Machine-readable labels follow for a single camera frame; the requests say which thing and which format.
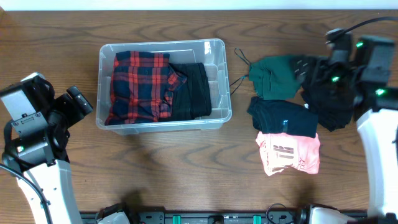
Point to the dark navy folded garment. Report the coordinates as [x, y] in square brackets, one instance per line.
[279, 116]

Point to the black garment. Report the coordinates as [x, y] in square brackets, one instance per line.
[331, 116]

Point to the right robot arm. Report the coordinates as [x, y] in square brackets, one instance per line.
[355, 78]

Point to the black pants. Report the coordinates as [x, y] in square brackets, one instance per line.
[193, 99]

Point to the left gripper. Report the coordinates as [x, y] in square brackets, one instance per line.
[73, 114]

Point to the clear plastic storage bin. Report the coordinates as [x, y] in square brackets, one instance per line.
[210, 52]

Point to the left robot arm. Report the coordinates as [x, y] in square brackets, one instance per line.
[35, 150]

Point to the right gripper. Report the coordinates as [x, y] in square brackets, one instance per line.
[323, 65]

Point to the dark green folded garment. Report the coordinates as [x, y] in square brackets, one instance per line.
[273, 77]

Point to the pink printed t-shirt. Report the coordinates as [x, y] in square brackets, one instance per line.
[281, 151]

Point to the black mounting rail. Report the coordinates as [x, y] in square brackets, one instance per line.
[275, 216]

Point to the red plaid flannel shirt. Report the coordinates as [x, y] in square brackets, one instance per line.
[142, 88]

